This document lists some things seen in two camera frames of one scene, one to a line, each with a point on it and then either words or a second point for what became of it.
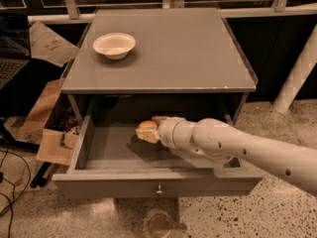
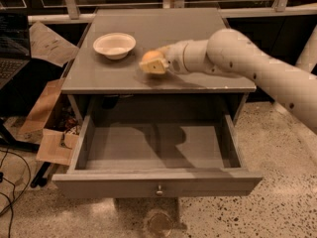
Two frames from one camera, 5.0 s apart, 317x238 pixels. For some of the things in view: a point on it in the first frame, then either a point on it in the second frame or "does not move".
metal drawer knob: (158, 192) does not move
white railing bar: (89, 18) does not move
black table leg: (7, 139) does not move
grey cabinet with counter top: (185, 65) does not move
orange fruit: (148, 124) to (155, 55)
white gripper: (165, 132) to (175, 59)
